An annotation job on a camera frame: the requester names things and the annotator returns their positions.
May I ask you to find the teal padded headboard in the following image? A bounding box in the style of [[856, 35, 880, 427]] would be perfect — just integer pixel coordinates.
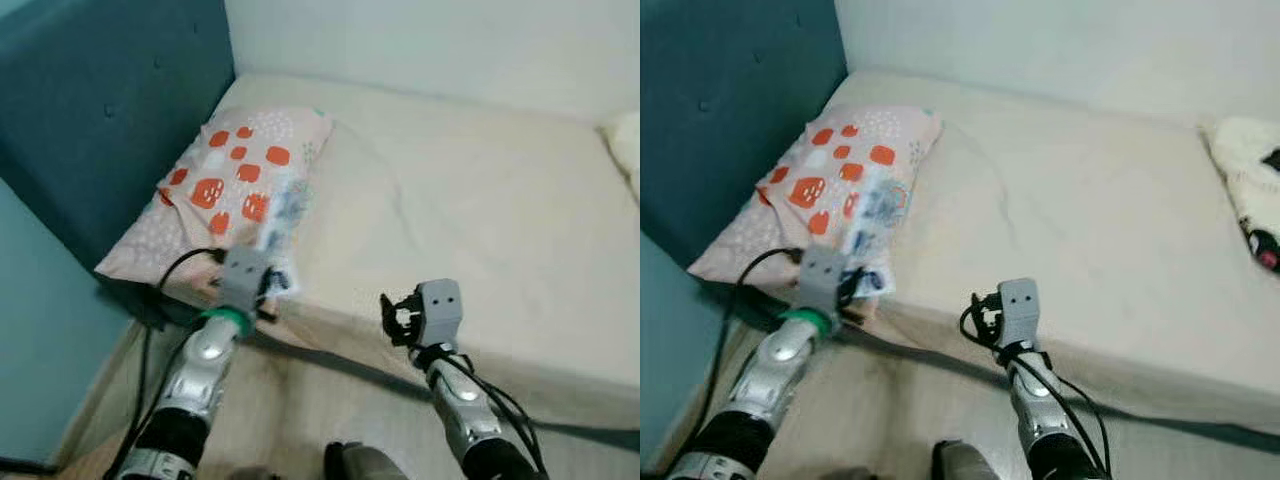
[[640, 0, 849, 271], [0, 0, 238, 271]]

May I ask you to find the grey robot right leg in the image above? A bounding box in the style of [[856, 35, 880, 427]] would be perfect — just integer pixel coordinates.
[[932, 440, 1001, 480], [325, 440, 406, 480]]

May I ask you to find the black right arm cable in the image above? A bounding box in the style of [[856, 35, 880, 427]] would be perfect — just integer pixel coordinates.
[[960, 293, 1113, 476], [380, 293, 549, 476]]

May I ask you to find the cream cartoon print blanket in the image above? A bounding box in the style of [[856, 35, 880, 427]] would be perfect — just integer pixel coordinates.
[[1203, 115, 1280, 273], [600, 110, 641, 201]]

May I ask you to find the mattress with cream sheet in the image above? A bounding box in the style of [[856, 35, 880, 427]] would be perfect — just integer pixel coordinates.
[[150, 72, 641, 431], [830, 68, 1280, 436]]

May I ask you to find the dark teal bed frame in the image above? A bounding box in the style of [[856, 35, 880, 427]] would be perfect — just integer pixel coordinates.
[[95, 275, 641, 453], [700, 280, 1280, 446]]

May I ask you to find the pink patterned pillow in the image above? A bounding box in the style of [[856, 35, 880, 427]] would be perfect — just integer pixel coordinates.
[[95, 105, 334, 311], [688, 105, 943, 321]]

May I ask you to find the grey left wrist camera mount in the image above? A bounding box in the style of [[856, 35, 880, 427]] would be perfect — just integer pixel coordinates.
[[797, 245, 851, 319], [215, 247, 276, 319]]

